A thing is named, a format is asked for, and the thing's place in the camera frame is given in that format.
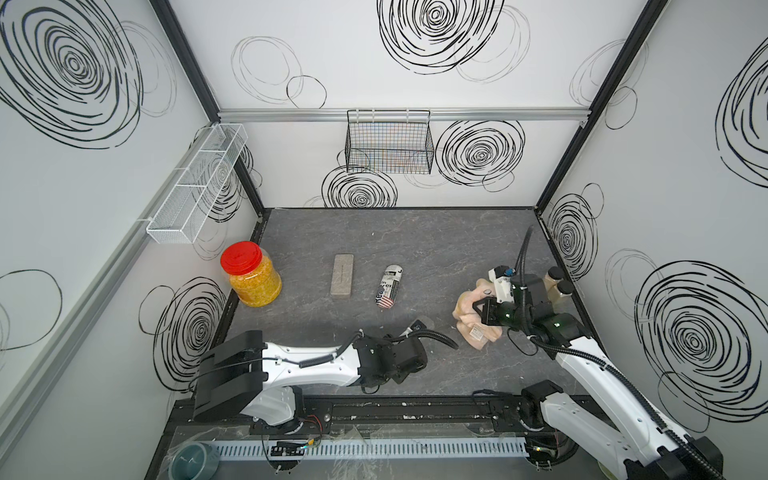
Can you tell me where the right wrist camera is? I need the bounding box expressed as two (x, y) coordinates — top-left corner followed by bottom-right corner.
(488, 265), (515, 303)

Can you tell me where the red lid yellow jar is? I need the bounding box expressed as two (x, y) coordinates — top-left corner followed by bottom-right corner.
(220, 241), (282, 308)

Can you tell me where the teal tape roll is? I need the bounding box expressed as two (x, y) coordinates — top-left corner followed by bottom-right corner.
(168, 442), (220, 480)

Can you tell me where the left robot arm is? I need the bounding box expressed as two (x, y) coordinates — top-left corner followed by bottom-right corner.
(193, 330), (428, 426)

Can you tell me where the white slotted cable duct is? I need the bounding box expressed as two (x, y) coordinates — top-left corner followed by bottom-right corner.
(208, 437), (529, 461)

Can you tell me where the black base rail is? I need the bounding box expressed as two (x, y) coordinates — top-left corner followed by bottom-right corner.
(167, 393), (551, 436)

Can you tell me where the white mesh shelf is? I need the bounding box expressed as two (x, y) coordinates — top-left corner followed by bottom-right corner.
(146, 123), (248, 245)

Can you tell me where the grey oval eyeglass case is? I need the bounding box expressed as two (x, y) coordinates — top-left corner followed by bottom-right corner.
(405, 316), (434, 335)

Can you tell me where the brown spice bottle far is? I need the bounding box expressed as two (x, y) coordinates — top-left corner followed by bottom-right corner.
(543, 266), (565, 291)

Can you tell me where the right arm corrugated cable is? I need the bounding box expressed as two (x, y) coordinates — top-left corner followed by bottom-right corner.
(514, 226), (724, 480)

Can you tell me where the black wire basket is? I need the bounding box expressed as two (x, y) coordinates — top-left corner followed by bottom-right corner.
(344, 109), (435, 175)

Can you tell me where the grey rectangular eyeglass case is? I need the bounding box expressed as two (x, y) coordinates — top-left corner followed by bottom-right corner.
(330, 253), (354, 298)

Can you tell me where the brown spice bottle near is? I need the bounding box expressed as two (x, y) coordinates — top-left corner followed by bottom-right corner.
(548, 280), (575, 305)

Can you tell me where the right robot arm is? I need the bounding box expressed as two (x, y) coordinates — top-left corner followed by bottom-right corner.
(453, 266), (723, 479)

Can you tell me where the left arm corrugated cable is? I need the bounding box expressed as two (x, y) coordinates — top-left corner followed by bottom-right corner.
(296, 328), (460, 368)

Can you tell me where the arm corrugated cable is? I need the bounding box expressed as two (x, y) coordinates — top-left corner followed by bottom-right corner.
(296, 328), (460, 368)
(514, 226), (724, 480)

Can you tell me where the brown spice bottle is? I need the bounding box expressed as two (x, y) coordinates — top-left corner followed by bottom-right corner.
(543, 266), (565, 291)
(548, 280), (575, 305)

